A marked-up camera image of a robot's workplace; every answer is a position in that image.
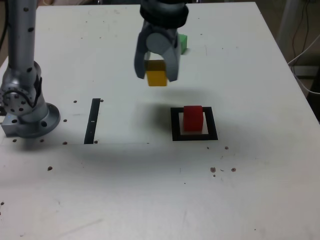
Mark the white metal frame leg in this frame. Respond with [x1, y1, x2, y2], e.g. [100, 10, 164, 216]
[275, 0, 305, 51]

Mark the yellow cube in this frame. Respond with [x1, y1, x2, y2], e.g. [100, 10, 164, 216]
[144, 59, 168, 88]

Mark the red cube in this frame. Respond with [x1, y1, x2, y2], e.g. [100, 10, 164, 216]
[183, 104, 203, 133]

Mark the green cube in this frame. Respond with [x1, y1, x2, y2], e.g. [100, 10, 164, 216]
[178, 33, 189, 56]

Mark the black tape square outline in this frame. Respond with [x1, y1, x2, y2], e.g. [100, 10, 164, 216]
[170, 106, 219, 142]

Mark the white cable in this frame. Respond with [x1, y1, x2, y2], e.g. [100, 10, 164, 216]
[287, 32, 320, 95]

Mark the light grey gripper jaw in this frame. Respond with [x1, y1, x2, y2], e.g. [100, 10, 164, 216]
[146, 31, 181, 83]

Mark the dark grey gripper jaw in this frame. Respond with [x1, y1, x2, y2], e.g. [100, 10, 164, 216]
[134, 22, 154, 81]

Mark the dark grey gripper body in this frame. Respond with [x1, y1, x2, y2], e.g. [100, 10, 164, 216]
[146, 23, 180, 38]

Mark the black tape strip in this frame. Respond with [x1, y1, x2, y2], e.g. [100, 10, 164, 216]
[83, 98, 102, 145]

